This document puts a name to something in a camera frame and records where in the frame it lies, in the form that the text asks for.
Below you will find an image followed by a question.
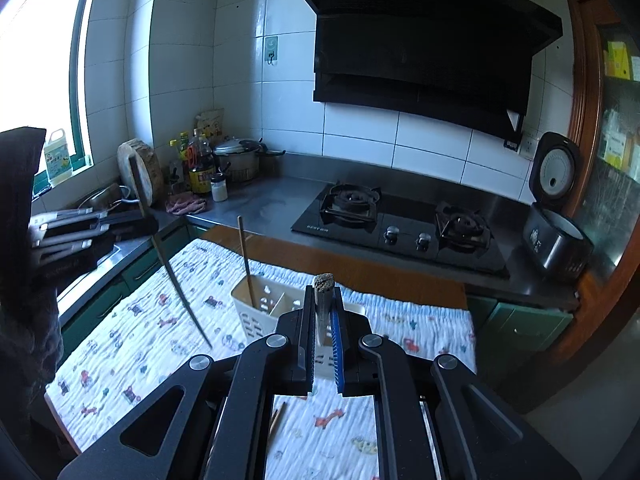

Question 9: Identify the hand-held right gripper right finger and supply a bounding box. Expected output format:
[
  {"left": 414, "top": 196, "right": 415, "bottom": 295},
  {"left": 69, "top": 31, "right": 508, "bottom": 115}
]
[{"left": 330, "top": 285, "right": 583, "bottom": 480}]

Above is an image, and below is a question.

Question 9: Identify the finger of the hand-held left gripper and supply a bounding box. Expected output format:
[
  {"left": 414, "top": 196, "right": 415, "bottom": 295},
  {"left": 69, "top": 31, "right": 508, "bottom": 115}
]
[
  {"left": 31, "top": 239, "right": 121, "bottom": 283},
  {"left": 31, "top": 208, "right": 160, "bottom": 243}
]

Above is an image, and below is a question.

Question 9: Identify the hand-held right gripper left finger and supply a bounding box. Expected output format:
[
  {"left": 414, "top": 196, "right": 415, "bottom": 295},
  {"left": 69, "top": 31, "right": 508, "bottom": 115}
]
[{"left": 57, "top": 282, "right": 317, "bottom": 480}]

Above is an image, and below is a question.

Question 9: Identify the wooden handle knife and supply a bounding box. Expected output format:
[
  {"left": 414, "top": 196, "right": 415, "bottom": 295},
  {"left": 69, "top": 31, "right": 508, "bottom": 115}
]
[{"left": 312, "top": 273, "right": 335, "bottom": 361}]

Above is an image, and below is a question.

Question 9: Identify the white plastic utensil caddy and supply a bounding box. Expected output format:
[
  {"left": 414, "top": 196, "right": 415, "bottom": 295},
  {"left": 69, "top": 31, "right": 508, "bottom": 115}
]
[{"left": 231, "top": 272, "right": 368, "bottom": 382}]

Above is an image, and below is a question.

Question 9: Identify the wooden chopstick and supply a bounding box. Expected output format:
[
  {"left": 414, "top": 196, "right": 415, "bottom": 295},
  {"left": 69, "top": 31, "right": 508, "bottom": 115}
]
[
  {"left": 269, "top": 400, "right": 287, "bottom": 449},
  {"left": 237, "top": 215, "right": 257, "bottom": 311}
]

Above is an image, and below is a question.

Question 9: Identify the long dark chopstick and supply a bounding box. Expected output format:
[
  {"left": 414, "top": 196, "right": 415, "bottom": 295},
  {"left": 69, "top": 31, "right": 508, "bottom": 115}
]
[{"left": 131, "top": 154, "right": 213, "bottom": 350}]

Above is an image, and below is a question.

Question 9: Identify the person's left forearm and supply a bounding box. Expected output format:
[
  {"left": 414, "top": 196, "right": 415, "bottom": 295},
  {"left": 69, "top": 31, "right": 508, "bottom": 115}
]
[{"left": 0, "top": 280, "right": 63, "bottom": 411}]

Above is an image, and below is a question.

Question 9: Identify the white detergent jug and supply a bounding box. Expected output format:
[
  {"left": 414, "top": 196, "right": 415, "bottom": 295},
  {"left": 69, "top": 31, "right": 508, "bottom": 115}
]
[{"left": 43, "top": 129, "right": 74, "bottom": 184}]

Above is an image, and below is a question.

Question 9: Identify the green base cabinet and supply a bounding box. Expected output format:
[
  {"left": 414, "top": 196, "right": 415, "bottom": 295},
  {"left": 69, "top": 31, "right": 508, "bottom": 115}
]
[
  {"left": 467, "top": 294, "right": 574, "bottom": 413},
  {"left": 59, "top": 224, "right": 213, "bottom": 361}
]

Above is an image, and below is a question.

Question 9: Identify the round wooden chopping block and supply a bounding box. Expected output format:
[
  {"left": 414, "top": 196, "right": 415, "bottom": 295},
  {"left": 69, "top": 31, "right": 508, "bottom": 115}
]
[{"left": 117, "top": 138, "right": 166, "bottom": 202}]

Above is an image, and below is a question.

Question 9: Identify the pink rag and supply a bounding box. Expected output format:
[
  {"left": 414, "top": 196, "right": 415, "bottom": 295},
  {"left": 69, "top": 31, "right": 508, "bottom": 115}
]
[{"left": 165, "top": 193, "right": 207, "bottom": 216}]

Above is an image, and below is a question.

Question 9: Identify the yellow cap oil bottle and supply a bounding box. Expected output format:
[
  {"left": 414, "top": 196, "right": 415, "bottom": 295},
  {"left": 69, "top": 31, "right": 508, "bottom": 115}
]
[{"left": 177, "top": 132, "right": 192, "bottom": 181}]

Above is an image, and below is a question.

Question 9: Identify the printed white cloth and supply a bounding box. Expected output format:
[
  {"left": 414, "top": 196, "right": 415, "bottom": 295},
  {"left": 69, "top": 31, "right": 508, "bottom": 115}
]
[{"left": 45, "top": 240, "right": 476, "bottom": 480}]

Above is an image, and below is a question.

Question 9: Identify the steel pressure cooker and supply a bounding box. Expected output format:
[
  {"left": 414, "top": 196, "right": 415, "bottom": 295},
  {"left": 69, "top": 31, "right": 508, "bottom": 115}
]
[{"left": 213, "top": 137, "right": 287, "bottom": 184}]

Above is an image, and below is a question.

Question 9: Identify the yellow snack packet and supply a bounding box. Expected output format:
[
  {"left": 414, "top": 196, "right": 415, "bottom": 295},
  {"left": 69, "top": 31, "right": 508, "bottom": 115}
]
[{"left": 194, "top": 108, "right": 226, "bottom": 142}]

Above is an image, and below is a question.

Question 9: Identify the green framed window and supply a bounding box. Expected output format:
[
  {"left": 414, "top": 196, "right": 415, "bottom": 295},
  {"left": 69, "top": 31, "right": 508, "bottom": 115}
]
[{"left": 0, "top": 0, "right": 103, "bottom": 173}]

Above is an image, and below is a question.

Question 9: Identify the black gas stove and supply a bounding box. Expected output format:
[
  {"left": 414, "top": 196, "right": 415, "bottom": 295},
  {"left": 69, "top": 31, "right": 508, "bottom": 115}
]
[{"left": 291, "top": 182, "right": 511, "bottom": 279}]

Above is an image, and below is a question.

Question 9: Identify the black rice cooker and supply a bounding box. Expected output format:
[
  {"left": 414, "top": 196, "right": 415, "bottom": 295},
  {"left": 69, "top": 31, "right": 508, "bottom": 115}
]
[{"left": 522, "top": 131, "right": 596, "bottom": 282}]

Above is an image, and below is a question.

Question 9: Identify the black range hood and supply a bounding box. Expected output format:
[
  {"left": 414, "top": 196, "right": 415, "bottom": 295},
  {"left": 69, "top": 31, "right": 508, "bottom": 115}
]
[{"left": 290, "top": 0, "right": 564, "bottom": 139}]

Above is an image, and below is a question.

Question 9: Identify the wooden glass door cabinet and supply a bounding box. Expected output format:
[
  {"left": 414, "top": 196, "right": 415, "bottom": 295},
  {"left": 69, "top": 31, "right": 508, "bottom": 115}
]
[{"left": 566, "top": 0, "right": 640, "bottom": 366}]

